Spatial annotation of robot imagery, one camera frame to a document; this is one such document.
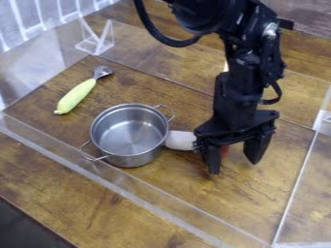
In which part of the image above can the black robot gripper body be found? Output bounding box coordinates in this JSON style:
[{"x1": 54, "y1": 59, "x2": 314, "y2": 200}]
[{"x1": 193, "y1": 72, "x2": 278, "y2": 152}]

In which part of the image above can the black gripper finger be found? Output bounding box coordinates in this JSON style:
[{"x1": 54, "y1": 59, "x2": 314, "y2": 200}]
[
  {"x1": 202, "y1": 145, "x2": 221, "y2": 174},
  {"x1": 242, "y1": 131, "x2": 273, "y2": 165}
]

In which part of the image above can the red and white plush mushroom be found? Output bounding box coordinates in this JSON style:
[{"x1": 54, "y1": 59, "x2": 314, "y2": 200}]
[{"x1": 164, "y1": 129, "x2": 229, "y2": 163}]

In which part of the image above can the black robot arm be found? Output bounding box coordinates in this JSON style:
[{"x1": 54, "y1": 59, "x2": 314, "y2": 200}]
[{"x1": 164, "y1": 0, "x2": 285, "y2": 174}]

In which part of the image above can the silver metal pot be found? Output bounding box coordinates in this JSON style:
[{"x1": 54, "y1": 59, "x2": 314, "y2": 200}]
[{"x1": 81, "y1": 103, "x2": 176, "y2": 168}]

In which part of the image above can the black strip on table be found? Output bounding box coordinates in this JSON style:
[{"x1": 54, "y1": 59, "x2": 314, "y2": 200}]
[{"x1": 277, "y1": 18, "x2": 294, "y2": 30}]

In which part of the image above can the yellow handled metal tool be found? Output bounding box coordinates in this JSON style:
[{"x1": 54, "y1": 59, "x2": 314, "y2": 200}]
[{"x1": 53, "y1": 66, "x2": 113, "y2": 115}]

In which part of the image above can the clear acrylic triangle bracket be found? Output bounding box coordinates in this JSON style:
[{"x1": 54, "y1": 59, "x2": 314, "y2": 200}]
[{"x1": 74, "y1": 18, "x2": 114, "y2": 55}]

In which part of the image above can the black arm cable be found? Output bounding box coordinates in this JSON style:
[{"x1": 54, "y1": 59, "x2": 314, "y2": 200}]
[{"x1": 131, "y1": 0, "x2": 204, "y2": 48}]

